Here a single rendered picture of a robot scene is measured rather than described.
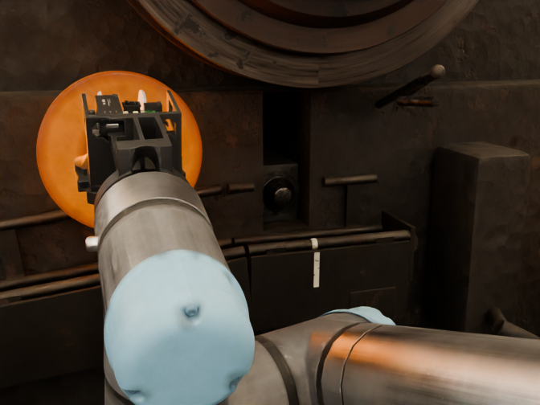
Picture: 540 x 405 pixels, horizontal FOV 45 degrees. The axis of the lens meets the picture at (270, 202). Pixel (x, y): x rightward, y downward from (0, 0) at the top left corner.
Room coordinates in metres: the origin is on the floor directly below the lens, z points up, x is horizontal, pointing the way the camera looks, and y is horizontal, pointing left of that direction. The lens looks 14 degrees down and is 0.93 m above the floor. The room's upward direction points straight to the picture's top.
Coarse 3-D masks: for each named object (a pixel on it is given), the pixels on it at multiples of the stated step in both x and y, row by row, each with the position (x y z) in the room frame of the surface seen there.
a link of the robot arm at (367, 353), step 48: (288, 336) 0.42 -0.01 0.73; (336, 336) 0.40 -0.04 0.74; (384, 336) 0.36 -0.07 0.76; (432, 336) 0.34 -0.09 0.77; (480, 336) 0.32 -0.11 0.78; (288, 384) 0.38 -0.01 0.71; (336, 384) 0.36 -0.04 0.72; (384, 384) 0.33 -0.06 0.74; (432, 384) 0.30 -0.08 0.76; (480, 384) 0.28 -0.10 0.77; (528, 384) 0.26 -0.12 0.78
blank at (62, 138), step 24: (120, 72) 0.62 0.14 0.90; (72, 96) 0.60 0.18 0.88; (120, 96) 0.61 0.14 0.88; (48, 120) 0.59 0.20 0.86; (72, 120) 0.60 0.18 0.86; (168, 120) 0.63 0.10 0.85; (192, 120) 0.63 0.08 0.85; (48, 144) 0.59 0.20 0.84; (72, 144) 0.60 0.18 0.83; (192, 144) 0.63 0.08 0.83; (48, 168) 0.59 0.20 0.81; (72, 168) 0.60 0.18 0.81; (192, 168) 0.63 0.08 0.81; (48, 192) 0.59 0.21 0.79; (72, 192) 0.60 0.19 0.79; (72, 216) 0.60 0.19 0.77
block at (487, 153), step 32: (448, 160) 0.79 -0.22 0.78; (480, 160) 0.74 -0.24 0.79; (512, 160) 0.75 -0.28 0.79; (448, 192) 0.78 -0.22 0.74; (480, 192) 0.74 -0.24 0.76; (512, 192) 0.75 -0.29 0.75; (448, 224) 0.78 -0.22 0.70; (480, 224) 0.74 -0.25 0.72; (512, 224) 0.75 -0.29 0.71; (448, 256) 0.77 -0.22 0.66; (480, 256) 0.74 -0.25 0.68; (512, 256) 0.75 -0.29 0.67; (448, 288) 0.77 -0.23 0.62; (480, 288) 0.74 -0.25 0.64; (512, 288) 0.75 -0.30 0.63; (448, 320) 0.76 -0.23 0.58; (480, 320) 0.74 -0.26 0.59; (512, 320) 0.75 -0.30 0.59
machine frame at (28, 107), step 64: (0, 0) 0.73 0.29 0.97; (64, 0) 0.75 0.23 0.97; (512, 0) 0.93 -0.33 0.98; (0, 64) 0.73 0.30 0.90; (64, 64) 0.75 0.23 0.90; (128, 64) 0.77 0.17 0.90; (192, 64) 0.79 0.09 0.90; (448, 64) 0.90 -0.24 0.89; (512, 64) 0.93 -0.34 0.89; (0, 128) 0.68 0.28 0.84; (256, 128) 0.76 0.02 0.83; (320, 128) 0.79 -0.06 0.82; (384, 128) 0.81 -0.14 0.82; (448, 128) 0.84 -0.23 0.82; (512, 128) 0.87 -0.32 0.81; (0, 192) 0.68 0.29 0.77; (256, 192) 0.76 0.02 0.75; (320, 192) 0.79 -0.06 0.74; (384, 192) 0.81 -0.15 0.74; (0, 256) 0.67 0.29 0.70; (64, 256) 0.69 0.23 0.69; (64, 384) 0.69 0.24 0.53
